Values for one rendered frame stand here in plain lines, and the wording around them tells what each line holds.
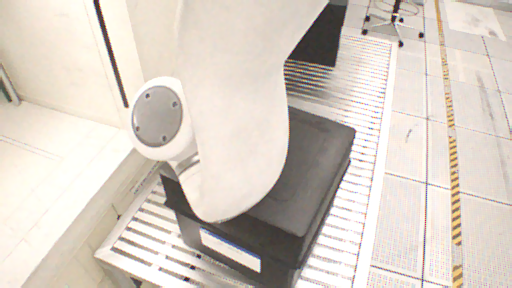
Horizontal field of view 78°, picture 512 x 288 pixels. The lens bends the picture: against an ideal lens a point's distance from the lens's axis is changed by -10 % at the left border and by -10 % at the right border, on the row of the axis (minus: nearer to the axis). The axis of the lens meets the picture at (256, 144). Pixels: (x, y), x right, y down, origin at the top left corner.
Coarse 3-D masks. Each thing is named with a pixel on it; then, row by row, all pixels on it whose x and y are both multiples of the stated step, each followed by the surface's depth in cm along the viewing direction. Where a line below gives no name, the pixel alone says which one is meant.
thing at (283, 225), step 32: (320, 128) 69; (352, 128) 69; (288, 160) 63; (320, 160) 63; (288, 192) 57; (320, 192) 58; (224, 224) 61; (256, 224) 55; (288, 224) 53; (320, 224) 64; (288, 256) 57
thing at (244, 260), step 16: (192, 224) 69; (192, 240) 74; (208, 240) 70; (224, 240) 66; (224, 256) 71; (240, 256) 67; (256, 256) 64; (240, 272) 73; (256, 272) 69; (272, 272) 65; (288, 272) 62
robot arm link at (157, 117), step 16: (160, 80) 34; (176, 80) 33; (144, 96) 34; (160, 96) 33; (176, 96) 33; (128, 112) 35; (144, 112) 34; (160, 112) 33; (176, 112) 32; (128, 128) 34; (144, 128) 33; (160, 128) 33; (176, 128) 32; (192, 128) 32; (144, 144) 33; (160, 144) 33; (176, 144) 32; (192, 144) 33; (160, 160) 33; (176, 160) 35; (192, 160) 35
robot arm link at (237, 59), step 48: (192, 0) 19; (240, 0) 17; (288, 0) 17; (192, 48) 22; (240, 48) 20; (288, 48) 22; (192, 96) 25; (240, 96) 25; (240, 144) 27; (192, 192) 35; (240, 192) 29
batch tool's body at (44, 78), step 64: (0, 0) 74; (64, 0) 67; (128, 0) 63; (0, 64) 89; (64, 64) 81; (128, 64) 73; (0, 128) 91; (64, 128) 91; (0, 192) 75; (64, 192) 75; (128, 192) 88; (0, 256) 63; (64, 256) 69; (128, 256) 95
